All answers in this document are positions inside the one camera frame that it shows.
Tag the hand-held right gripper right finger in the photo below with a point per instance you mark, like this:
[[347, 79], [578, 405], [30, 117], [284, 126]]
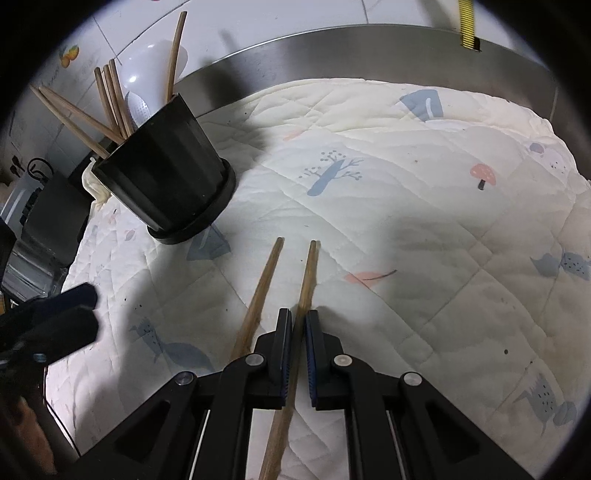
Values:
[[310, 355]]

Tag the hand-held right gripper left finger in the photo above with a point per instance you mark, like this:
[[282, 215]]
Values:
[[287, 350]]

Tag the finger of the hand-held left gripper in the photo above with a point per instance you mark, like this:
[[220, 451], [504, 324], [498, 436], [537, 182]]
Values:
[[64, 297], [60, 334]]

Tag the long brown chopstick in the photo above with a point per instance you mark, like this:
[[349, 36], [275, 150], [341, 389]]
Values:
[[263, 290], [307, 286]]

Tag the black utensil holder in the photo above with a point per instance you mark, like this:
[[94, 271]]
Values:
[[161, 175]]

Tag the translucent white rice paddle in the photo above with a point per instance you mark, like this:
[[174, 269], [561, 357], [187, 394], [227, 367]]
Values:
[[147, 69]]

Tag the bunch of wooden chopsticks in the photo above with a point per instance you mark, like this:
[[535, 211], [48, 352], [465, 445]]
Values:
[[175, 55]]

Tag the person's left hand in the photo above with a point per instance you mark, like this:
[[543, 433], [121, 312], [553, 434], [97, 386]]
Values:
[[34, 434]]

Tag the shiny metal container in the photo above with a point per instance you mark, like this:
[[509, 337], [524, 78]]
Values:
[[34, 272]]

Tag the black appliance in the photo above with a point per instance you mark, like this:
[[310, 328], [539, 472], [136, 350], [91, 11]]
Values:
[[57, 212]]

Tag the printed quilted blanket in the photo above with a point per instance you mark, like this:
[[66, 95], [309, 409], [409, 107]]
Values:
[[392, 184]]

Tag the dotted white rice paddle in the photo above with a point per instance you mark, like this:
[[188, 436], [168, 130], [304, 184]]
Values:
[[138, 110]]

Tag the fruit wall sticker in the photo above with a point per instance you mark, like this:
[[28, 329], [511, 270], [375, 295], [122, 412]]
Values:
[[69, 55]]

